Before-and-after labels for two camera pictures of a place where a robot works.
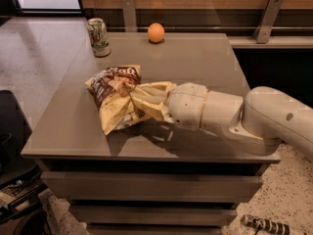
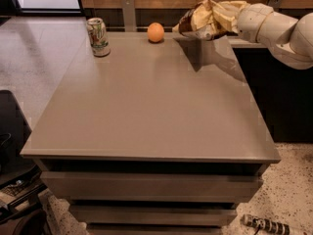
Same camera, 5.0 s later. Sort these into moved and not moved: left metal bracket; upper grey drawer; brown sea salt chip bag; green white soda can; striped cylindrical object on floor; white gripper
Moved: white gripper; brown sea salt chip bag
Not moved: striped cylindrical object on floor; left metal bracket; green white soda can; upper grey drawer
